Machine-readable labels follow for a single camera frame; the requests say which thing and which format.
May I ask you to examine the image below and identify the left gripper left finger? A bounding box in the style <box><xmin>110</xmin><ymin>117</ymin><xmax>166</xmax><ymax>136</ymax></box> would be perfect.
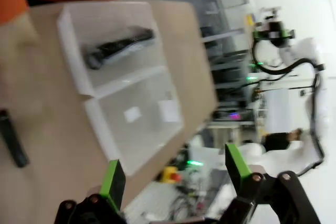
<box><xmin>54</xmin><ymin>159</ymin><xmax>128</xmax><ymax>224</ymax></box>

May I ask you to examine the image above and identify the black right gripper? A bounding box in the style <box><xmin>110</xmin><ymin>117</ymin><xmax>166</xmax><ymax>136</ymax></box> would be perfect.
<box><xmin>261</xmin><ymin>20</ymin><xmax>287</xmax><ymax>41</ymax></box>

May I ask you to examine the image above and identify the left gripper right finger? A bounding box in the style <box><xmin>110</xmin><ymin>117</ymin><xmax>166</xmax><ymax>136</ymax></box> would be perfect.
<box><xmin>222</xmin><ymin>143</ymin><xmax>321</xmax><ymax>224</ymax></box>

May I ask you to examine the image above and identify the white perforated plastic basket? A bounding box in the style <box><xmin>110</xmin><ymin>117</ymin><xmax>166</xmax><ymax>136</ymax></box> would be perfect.
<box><xmin>57</xmin><ymin>1</ymin><xmax>169</xmax><ymax>96</ymax></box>
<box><xmin>83</xmin><ymin>67</ymin><xmax>185</xmax><ymax>177</ymax></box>

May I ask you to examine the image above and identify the grey metal shelf rack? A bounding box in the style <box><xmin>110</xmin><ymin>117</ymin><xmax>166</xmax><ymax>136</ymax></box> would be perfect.
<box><xmin>201</xmin><ymin>0</ymin><xmax>253</xmax><ymax>120</ymax></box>

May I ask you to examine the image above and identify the person in black shirt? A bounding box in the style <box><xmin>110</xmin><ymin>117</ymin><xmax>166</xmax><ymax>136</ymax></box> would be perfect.
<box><xmin>264</xmin><ymin>128</ymin><xmax>304</xmax><ymax>153</ymax></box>

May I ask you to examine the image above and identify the yellow emergency stop button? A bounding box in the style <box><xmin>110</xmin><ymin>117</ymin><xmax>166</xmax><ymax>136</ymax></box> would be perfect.
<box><xmin>162</xmin><ymin>166</ymin><xmax>182</xmax><ymax>184</ymax></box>

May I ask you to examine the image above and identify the black stapler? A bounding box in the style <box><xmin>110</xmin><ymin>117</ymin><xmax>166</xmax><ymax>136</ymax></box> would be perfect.
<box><xmin>0</xmin><ymin>109</ymin><xmax>29</xmax><ymax>168</ymax></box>

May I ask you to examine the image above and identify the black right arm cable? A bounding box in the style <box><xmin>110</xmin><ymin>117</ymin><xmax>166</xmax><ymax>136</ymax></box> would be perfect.
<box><xmin>252</xmin><ymin>39</ymin><xmax>327</xmax><ymax>168</ymax></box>

